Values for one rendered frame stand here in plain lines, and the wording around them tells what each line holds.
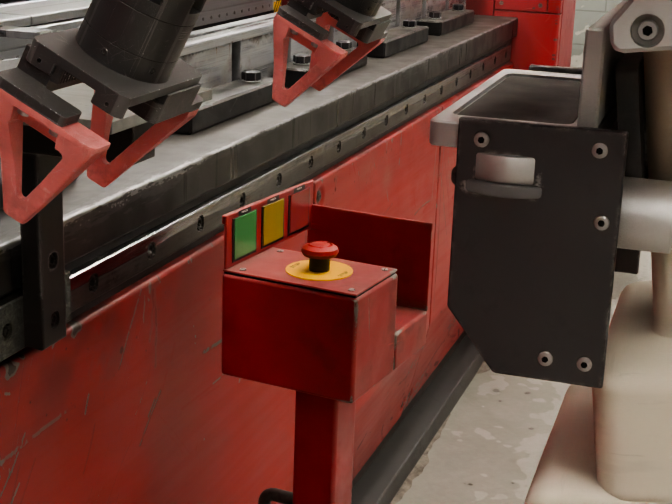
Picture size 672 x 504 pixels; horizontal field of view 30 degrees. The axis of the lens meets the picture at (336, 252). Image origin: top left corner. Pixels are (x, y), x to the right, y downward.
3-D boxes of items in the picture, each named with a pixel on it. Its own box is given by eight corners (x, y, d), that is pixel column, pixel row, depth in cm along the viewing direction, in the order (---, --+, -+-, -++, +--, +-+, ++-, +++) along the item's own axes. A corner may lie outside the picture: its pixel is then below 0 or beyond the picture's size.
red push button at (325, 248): (327, 284, 131) (328, 251, 130) (293, 277, 133) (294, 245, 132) (344, 274, 135) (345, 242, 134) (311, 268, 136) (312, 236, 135)
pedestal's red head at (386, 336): (352, 405, 129) (359, 238, 124) (220, 374, 136) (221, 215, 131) (426, 346, 147) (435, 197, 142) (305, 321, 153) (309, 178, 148)
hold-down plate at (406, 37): (384, 58, 225) (385, 41, 225) (355, 56, 227) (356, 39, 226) (428, 41, 253) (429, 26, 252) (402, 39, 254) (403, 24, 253)
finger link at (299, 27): (237, 86, 109) (285, -9, 105) (266, 75, 115) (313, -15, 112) (302, 127, 108) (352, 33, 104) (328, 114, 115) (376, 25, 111)
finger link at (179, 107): (11, 169, 76) (70, 34, 72) (70, 147, 82) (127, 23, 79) (102, 229, 75) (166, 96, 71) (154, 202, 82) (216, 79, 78)
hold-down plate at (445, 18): (440, 36, 262) (441, 21, 261) (415, 34, 263) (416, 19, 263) (473, 23, 289) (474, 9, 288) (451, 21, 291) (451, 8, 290)
